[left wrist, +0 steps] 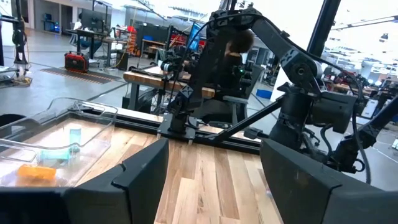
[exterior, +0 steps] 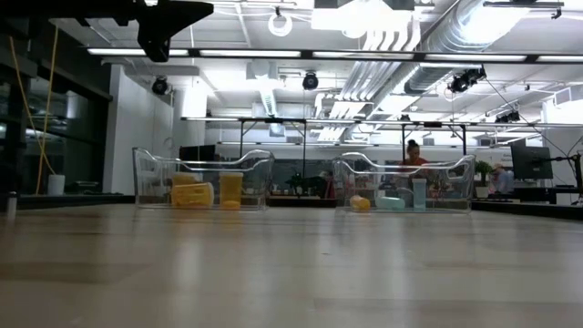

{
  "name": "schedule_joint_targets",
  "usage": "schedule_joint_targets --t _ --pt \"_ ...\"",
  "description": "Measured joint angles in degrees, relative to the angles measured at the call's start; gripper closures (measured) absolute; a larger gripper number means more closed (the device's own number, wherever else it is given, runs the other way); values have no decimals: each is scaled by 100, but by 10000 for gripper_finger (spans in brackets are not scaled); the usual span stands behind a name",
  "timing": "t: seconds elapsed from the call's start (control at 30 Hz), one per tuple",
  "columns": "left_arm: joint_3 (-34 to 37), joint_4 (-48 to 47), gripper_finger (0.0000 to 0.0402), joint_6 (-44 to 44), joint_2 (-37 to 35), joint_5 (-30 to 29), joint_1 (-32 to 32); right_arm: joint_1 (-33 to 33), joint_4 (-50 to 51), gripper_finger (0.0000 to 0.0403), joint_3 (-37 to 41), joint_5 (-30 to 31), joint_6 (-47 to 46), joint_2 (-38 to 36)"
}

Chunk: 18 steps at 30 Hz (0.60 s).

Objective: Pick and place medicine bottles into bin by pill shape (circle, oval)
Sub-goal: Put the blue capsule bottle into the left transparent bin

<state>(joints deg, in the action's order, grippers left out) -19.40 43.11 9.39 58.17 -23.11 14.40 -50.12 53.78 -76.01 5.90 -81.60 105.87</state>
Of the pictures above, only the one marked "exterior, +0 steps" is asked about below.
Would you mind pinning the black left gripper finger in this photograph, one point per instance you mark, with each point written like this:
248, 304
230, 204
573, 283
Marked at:
170, 29
177, 10

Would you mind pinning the small teal pill bottle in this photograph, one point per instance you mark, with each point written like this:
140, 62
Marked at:
191, 196
419, 193
389, 203

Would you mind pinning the small orange pill bottle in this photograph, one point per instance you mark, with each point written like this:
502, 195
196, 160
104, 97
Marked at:
360, 203

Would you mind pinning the clear plastic bin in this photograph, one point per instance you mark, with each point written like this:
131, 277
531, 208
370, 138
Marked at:
455, 191
255, 182

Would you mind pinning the black monitor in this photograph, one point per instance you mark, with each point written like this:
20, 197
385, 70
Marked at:
197, 152
530, 161

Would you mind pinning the white cylindrical container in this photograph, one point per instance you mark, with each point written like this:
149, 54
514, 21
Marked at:
56, 186

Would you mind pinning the person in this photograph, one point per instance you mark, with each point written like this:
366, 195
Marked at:
413, 150
502, 180

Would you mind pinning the potted green plant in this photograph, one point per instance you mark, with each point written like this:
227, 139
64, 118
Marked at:
483, 167

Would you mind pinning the black ceiling camera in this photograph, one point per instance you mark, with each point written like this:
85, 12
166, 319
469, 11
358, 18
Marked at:
508, 117
464, 79
159, 85
310, 81

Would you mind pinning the black background workstation frame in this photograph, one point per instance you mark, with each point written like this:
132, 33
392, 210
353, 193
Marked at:
304, 146

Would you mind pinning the small white post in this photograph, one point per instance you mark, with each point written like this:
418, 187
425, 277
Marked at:
12, 205

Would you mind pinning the silver ventilation duct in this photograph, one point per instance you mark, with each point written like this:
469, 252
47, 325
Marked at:
426, 79

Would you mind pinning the black aluminium rig frame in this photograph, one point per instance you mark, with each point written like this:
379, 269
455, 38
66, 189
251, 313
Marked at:
555, 210

